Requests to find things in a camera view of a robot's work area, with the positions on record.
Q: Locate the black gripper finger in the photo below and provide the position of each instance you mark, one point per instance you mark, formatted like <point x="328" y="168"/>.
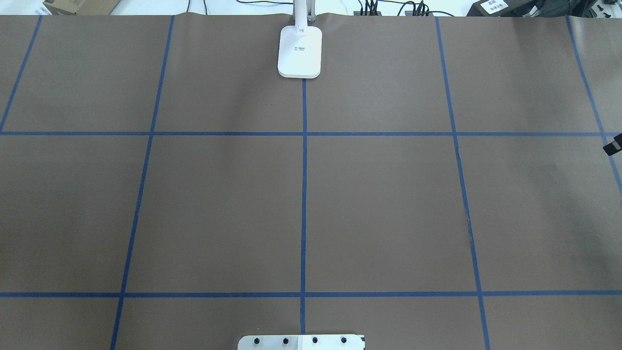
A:
<point x="613" y="147"/>

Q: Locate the black box with label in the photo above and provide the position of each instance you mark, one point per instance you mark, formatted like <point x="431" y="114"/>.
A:
<point x="522" y="8"/>

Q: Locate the cardboard box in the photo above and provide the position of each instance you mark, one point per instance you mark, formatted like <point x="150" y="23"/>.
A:
<point x="81" y="7"/>

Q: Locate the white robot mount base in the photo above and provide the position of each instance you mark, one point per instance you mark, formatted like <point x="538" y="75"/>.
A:
<point x="303" y="342"/>

